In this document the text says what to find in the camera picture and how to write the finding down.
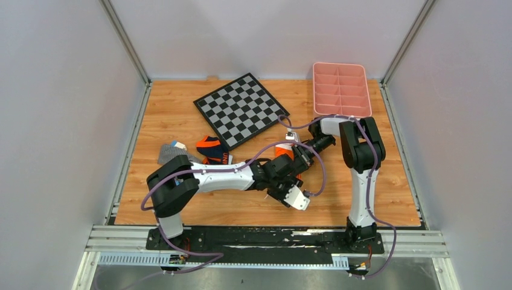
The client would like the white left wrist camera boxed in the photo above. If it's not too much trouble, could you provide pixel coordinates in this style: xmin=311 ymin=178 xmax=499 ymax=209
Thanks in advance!
xmin=284 ymin=185 xmax=310 ymax=211

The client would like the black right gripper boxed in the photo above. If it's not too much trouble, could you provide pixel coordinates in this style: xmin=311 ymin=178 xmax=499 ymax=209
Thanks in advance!
xmin=292 ymin=135 xmax=334 ymax=177

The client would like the pink compartment tray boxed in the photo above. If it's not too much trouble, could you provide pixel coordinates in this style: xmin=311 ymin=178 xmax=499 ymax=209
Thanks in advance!
xmin=312 ymin=62 xmax=373 ymax=118

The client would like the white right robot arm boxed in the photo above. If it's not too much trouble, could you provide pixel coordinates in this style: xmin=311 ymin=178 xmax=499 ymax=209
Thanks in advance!
xmin=292 ymin=115 xmax=386 ymax=253

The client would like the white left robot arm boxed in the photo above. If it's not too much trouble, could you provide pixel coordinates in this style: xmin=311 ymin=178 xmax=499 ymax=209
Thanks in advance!
xmin=146 ymin=155 xmax=310 ymax=250

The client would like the white slotted cable duct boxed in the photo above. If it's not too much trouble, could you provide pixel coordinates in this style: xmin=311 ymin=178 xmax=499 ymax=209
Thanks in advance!
xmin=97 ymin=252 xmax=349 ymax=270

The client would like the grey striped underwear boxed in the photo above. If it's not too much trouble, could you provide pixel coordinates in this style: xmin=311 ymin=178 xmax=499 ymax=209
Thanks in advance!
xmin=157 ymin=144 xmax=202 ymax=165

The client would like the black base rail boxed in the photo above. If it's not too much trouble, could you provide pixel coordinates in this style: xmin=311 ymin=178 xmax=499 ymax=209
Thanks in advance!
xmin=171 ymin=226 xmax=384 ymax=263

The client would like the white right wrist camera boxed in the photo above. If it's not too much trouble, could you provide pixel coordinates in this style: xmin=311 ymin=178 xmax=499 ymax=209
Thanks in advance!
xmin=285 ymin=129 xmax=301 ymax=142

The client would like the black white checkerboard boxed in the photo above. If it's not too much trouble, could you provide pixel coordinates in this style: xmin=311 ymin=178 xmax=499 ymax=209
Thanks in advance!
xmin=193 ymin=73 xmax=290 ymax=150

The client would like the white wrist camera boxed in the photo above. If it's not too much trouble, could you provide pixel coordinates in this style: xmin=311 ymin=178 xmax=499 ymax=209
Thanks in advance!
xmin=285 ymin=129 xmax=301 ymax=142
xmin=284 ymin=185 xmax=310 ymax=211

